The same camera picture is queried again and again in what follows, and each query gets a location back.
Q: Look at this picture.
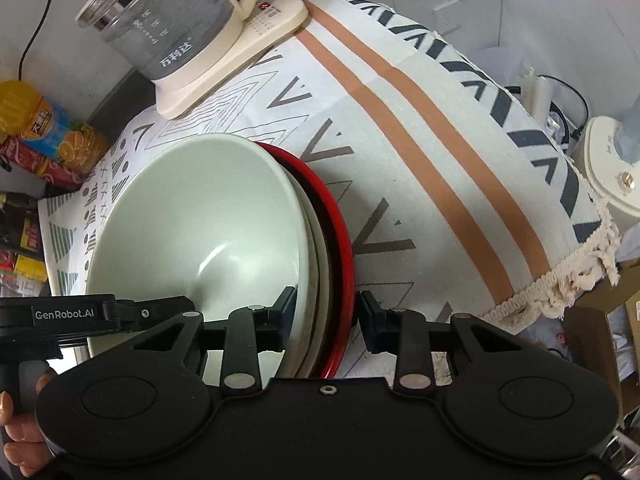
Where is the white humidifier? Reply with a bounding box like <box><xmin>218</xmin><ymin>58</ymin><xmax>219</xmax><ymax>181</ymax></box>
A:
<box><xmin>570</xmin><ymin>115</ymin><xmax>640</xmax><ymax>241</ymax></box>

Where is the red plate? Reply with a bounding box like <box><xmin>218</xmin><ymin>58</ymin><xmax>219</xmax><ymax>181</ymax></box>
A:
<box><xmin>255</xmin><ymin>142</ymin><xmax>358</xmax><ymax>380</ymax></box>

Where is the orange juice bottle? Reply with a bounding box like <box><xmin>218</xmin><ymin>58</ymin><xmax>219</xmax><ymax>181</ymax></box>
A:
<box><xmin>0</xmin><ymin>80</ymin><xmax>112</xmax><ymax>173</ymax></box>

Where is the white printed bowl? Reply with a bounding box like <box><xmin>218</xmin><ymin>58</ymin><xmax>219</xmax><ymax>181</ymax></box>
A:
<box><xmin>287</xmin><ymin>175</ymin><xmax>323</xmax><ymax>378</ymax></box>

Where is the pale green bowl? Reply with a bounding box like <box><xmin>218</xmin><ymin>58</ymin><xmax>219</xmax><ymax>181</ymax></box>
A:
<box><xmin>84</xmin><ymin>132</ymin><xmax>310</xmax><ymax>378</ymax></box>

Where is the cardboard box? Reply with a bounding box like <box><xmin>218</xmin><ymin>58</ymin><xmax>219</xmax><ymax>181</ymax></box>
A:
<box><xmin>562</xmin><ymin>260</ymin><xmax>640</xmax><ymax>426</ymax></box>

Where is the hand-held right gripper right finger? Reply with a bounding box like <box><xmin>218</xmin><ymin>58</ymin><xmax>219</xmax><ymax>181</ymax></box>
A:
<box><xmin>359</xmin><ymin>290</ymin><xmax>516</xmax><ymax>391</ymax></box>

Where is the pile of colourful snack packets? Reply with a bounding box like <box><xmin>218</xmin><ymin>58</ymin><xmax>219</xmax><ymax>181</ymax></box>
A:
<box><xmin>0</xmin><ymin>210</ymin><xmax>51</xmax><ymax>306</ymax></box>

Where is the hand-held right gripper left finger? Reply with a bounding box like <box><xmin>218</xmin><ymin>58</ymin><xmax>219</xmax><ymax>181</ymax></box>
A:
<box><xmin>131</xmin><ymin>286</ymin><xmax>297</xmax><ymax>390</ymax></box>

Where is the red cola bottle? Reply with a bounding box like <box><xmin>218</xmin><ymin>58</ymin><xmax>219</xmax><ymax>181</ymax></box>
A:
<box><xmin>0</xmin><ymin>135</ymin><xmax>93</xmax><ymax>192</ymax></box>

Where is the person's left hand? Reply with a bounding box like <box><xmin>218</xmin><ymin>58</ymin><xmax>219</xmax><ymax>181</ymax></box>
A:
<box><xmin>0</xmin><ymin>367</ymin><xmax>57</xmax><ymax>467</ymax></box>

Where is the white plastic bag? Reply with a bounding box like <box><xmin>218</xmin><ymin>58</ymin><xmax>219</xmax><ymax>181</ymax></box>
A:
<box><xmin>515</xmin><ymin>317</ymin><xmax>571</xmax><ymax>361</ymax></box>

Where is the white plate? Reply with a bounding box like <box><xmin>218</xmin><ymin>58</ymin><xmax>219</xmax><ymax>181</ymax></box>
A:
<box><xmin>300</xmin><ymin>195</ymin><xmax>333</xmax><ymax>378</ymax></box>

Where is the glass kettle with cream lid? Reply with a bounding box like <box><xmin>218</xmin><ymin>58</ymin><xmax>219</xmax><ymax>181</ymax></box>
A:
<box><xmin>75</xmin><ymin>0</ymin><xmax>263</xmax><ymax>83</ymax></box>

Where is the black cable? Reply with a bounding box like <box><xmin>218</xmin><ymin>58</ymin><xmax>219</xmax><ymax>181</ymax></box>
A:
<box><xmin>542</xmin><ymin>75</ymin><xmax>592</xmax><ymax>138</ymax></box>
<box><xmin>19</xmin><ymin>0</ymin><xmax>57</xmax><ymax>82</ymax></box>

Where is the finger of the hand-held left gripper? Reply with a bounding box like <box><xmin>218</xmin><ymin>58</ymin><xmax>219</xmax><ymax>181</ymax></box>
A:
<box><xmin>115</xmin><ymin>296</ymin><xmax>202</xmax><ymax>333</ymax></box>

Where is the patterned tablecloth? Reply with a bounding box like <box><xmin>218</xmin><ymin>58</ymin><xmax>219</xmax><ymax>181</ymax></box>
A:
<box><xmin>37</xmin><ymin>0</ymin><xmax>623</xmax><ymax>378</ymax></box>

